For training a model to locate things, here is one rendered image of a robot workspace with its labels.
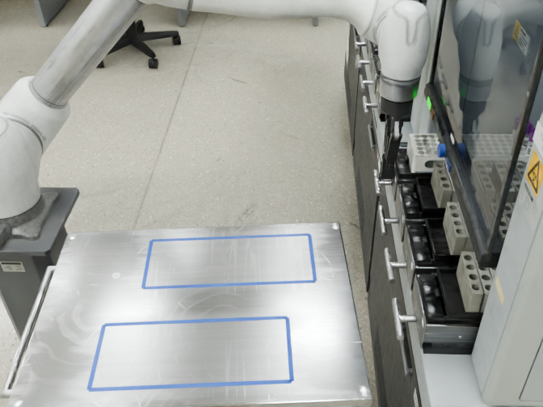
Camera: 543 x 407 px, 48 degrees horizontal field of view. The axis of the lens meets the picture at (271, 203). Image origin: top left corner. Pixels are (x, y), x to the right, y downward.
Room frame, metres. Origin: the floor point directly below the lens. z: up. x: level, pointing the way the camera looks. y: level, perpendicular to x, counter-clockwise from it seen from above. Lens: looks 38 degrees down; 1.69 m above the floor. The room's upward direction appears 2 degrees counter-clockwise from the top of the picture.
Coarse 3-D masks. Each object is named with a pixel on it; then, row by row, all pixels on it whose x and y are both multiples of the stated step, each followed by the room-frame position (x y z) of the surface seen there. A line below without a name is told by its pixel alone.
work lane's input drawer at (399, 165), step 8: (400, 152) 1.29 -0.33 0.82; (400, 160) 1.26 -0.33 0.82; (408, 160) 1.25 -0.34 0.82; (400, 168) 1.22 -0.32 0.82; (408, 168) 1.22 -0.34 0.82; (376, 176) 1.28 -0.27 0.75; (400, 176) 1.20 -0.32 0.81; (408, 176) 1.20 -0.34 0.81; (416, 176) 1.20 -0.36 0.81; (424, 176) 1.20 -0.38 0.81; (376, 184) 1.25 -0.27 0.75; (384, 184) 1.25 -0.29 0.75; (392, 184) 1.24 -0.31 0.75; (376, 192) 1.22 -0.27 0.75
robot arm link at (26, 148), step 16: (0, 128) 1.21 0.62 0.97; (16, 128) 1.25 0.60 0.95; (0, 144) 1.18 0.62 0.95; (16, 144) 1.21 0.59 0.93; (32, 144) 1.28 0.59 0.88; (0, 160) 1.16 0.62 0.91; (16, 160) 1.18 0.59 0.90; (32, 160) 1.25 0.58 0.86; (0, 176) 1.15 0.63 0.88; (16, 176) 1.17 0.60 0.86; (32, 176) 1.21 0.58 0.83; (0, 192) 1.14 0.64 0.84; (16, 192) 1.16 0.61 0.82; (32, 192) 1.20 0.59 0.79; (0, 208) 1.14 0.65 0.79; (16, 208) 1.16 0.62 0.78
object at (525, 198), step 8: (536, 152) 0.69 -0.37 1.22; (536, 160) 0.68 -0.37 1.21; (528, 168) 0.70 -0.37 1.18; (536, 168) 0.68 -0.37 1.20; (528, 176) 0.69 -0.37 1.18; (536, 176) 0.67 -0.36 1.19; (536, 184) 0.66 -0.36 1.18; (528, 192) 0.68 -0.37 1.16; (536, 192) 0.66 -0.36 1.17; (520, 200) 0.69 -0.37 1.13; (528, 200) 0.67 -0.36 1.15; (528, 208) 0.66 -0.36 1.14; (536, 208) 0.64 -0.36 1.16; (528, 216) 0.65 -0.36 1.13; (536, 216) 0.63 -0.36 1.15; (528, 224) 0.65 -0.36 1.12; (496, 280) 0.70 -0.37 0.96
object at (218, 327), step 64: (64, 256) 0.94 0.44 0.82; (128, 256) 0.93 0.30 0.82; (192, 256) 0.92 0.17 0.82; (256, 256) 0.92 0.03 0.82; (320, 256) 0.91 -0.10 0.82; (64, 320) 0.76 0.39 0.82; (128, 320) 0.76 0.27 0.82; (192, 320) 0.75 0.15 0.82; (256, 320) 0.75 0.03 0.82; (320, 320) 0.74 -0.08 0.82; (64, 384) 0.62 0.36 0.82; (128, 384) 0.61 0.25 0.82; (192, 384) 0.61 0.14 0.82; (256, 384) 0.61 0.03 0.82; (320, 384) 0.60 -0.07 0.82
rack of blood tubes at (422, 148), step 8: (416, 136) 1.30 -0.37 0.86; (424, 136) 1.30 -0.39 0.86; (432, 136) 1.30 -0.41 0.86; (408, 144) 1.29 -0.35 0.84; (416, 144) 1.26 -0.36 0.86; (424, 144) 1.26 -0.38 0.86; (432, 144) 1.26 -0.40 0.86; (408, 152) 1.28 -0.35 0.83; (416, 152) 1.22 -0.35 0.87; (424, 152) 1.22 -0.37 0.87; (432, 152) 1.22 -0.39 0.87; (520, 152) 1.21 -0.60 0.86; (416, 160) 1.21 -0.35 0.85; (424, 160) 1.20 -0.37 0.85; (432, 160) 1.27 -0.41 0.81; (440, 160) 1.27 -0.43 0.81; (520, 160) 1.19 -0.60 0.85; (416, 168) 1.21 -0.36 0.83; (424, 168) 1.20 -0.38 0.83; (432, 168) 1.20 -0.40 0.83
